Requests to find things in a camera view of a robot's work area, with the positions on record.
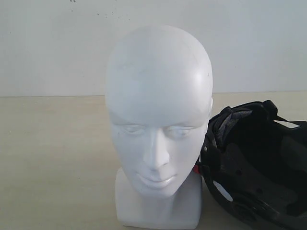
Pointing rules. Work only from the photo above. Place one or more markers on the black helmet with visor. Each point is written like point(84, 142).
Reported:
point(255, 167)

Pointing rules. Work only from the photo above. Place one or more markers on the white mannequin head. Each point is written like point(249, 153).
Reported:
point(159, 86)

